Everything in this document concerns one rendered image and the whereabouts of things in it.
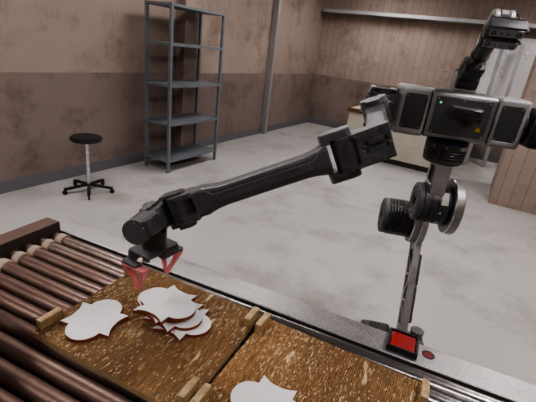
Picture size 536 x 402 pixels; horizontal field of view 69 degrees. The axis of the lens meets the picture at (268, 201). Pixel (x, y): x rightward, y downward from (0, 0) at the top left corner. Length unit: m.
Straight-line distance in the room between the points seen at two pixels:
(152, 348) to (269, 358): 0.26
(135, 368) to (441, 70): 8.22
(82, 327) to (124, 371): 0.17
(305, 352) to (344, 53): 8.47
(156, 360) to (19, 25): 3.74
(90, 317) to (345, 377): 0.61
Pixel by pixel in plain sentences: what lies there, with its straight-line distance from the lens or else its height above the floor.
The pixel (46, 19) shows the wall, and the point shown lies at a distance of 4.48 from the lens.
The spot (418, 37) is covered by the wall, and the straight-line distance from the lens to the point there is 8.80.
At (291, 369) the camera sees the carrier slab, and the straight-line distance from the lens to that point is 0.95.
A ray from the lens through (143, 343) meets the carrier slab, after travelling 0.99.
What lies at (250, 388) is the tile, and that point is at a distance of 0.88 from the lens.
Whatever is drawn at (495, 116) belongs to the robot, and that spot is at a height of 1.47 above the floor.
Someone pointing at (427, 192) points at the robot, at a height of 1.18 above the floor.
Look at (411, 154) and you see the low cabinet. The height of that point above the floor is 0.24.
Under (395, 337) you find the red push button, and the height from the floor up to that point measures 0.93.
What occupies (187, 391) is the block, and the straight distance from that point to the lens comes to 0.85.
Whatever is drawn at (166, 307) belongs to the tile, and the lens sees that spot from 1.02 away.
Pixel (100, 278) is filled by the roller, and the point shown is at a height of 0.92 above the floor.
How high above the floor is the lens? 1.60
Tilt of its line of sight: 22 degrees down
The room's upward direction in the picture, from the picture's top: 7 degrees clockwise
